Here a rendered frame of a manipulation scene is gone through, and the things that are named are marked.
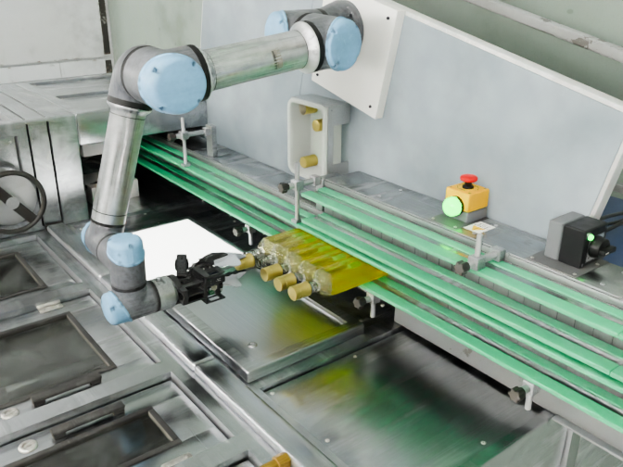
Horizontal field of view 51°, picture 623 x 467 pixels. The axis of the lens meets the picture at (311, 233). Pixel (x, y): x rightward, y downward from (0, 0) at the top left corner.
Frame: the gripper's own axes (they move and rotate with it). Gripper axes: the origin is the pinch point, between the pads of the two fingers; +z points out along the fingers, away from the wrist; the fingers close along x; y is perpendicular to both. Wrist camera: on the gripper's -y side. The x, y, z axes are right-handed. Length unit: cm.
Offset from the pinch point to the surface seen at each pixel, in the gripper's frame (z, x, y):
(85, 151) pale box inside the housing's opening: 1, 3, -100
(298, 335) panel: 3.6, -12.3, 19.5
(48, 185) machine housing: -16, -3, -90
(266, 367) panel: -9.7, -12.3, 25.4
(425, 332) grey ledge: 29.1, -12.1, 36.8
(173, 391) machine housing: -27.5, -16.8, 15.4
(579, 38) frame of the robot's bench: 97, 51, 24
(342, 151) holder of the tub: 40.7, 19.7, -8.9
